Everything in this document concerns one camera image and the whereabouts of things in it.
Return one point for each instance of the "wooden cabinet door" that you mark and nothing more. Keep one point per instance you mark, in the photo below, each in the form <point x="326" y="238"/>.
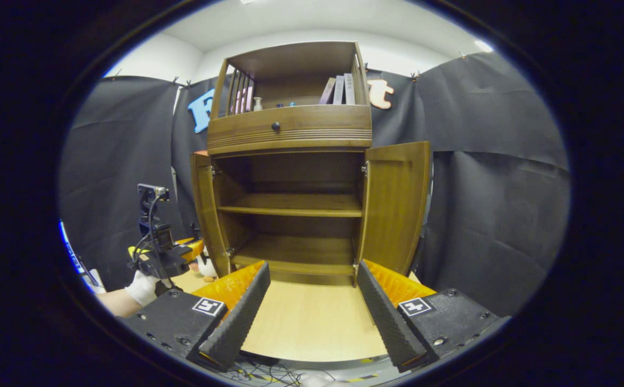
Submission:
<point x="395" y="209"/>
<point x="207" y="215"/>

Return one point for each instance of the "plush penguin toy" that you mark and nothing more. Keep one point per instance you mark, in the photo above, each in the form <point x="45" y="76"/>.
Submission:
<point x="207" y="267"/>

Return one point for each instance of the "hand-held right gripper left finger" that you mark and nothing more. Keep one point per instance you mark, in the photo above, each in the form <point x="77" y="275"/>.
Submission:
<point x="242" y="317"/>

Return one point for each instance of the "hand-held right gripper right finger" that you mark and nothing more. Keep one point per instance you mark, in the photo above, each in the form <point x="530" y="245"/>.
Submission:
<point x="387" y="317"/>

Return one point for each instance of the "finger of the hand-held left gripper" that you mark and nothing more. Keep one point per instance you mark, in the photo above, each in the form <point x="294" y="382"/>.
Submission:
<point x="194" y="249"/>

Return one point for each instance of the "small ceiling light panel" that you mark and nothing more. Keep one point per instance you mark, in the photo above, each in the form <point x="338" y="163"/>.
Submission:
<point x="483" y="45"/>

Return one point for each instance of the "wooden cabinet drawer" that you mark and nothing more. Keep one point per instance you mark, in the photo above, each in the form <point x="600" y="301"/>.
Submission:
<point x="301" y="131"/>

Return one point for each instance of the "white blue-edged board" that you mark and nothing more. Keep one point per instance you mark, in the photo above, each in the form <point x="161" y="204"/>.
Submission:
<point x="83" y="269"/>

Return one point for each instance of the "clear pump bottle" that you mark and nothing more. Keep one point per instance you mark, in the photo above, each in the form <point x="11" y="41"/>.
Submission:
<point x="257" y="105"/>

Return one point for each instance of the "wooden double-door shoe cabinet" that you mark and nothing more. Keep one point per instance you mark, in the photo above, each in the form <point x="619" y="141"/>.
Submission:
<point x="290" y="131"/>

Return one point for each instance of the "white book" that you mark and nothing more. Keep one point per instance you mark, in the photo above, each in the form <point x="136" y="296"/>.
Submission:
<point x="349" y="89"/>

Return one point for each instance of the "black backdrop cloth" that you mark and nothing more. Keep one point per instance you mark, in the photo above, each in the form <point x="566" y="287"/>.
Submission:
<point x="494" y="215"/>

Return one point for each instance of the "grey book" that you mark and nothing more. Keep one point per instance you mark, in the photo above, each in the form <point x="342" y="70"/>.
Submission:
<point x="338" y="90"/>

